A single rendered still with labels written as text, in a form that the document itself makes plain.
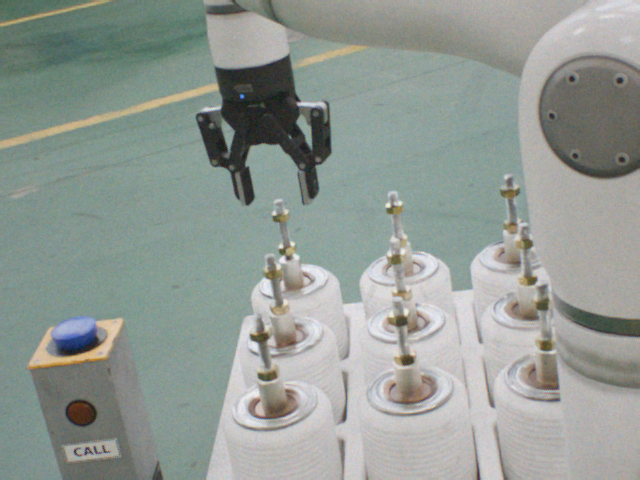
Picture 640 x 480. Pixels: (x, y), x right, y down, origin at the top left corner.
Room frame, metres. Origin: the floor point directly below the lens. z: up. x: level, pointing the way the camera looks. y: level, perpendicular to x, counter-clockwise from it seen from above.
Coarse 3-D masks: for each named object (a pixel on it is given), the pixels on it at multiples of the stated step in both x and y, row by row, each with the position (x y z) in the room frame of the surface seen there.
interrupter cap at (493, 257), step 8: (488, 248) 1.04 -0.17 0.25; (496, 248) 1.04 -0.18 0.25; (504, 248) 1.04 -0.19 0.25; (480, 256) 1.02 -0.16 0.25; (488, 256) 1.02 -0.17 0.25; (496, 256) 1.02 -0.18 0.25; (504, 256) 1.02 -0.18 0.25; (536, 256) 1.00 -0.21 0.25; (488, 264) 1.00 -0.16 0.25; (496, 264) 1.00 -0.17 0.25; (504, 264) 1.00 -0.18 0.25; (512, 264) 0.99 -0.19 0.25; (520, 264) 0.99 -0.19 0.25; (536, 264) 0.98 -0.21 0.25; (504, 272) 0.98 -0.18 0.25; (512, 272) 0.98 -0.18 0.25; (520, 272) 0.98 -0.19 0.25
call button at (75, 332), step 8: (64, 320) 0.88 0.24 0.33; (72, 320) 0.88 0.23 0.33; (80, 320) 0.88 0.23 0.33; (88, 320) 0.88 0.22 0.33; (56, 328) 0.87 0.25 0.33; (64, 328) 0.87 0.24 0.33; (72, 328) 0.87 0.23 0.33; (80, 328) 0.86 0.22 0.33; (88, 328) 0.86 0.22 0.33; (96, 328) 0.87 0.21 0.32; (56, 336) 0.86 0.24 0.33; (64, 336) 0.85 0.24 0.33; (72, 336) 0.85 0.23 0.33; (80, 336) 0.85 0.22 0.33; (88, 336) 0.86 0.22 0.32; (56, 344) 0.86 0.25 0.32; (64, 344) 0.85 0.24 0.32; (72, 344) 0.85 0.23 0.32; (80, 344) 0.86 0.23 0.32; (88, 344) 0.86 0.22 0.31
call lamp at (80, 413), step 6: (72, 408) 0.83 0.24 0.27; (78, 408) 0.83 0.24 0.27; (84, 408) 0.83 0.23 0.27; (90, 408) 0.83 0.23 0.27; (72, 414) 0.83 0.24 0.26; (78, 414) 0.83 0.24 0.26; (84, 414) 0.83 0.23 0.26; (90, 414) 0.83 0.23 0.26; (72, 420) 0.83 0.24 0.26; (78, 420) 0.83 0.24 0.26; (84, 420) 0.83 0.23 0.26; (90, 420) 0.83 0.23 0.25
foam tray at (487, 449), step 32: (352, 320) 1.07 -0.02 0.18; (352, 352) 1.00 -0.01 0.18; (480, 352) 0.96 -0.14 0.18; (352, 384) 0.94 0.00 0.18; (480, 384) 0.90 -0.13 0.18; (352, 416) 0.88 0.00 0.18; (480, 416) 0.85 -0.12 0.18; (224, 448) 0.86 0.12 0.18; (352, 448) 0.83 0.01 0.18; (480, 448) 0.80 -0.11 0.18
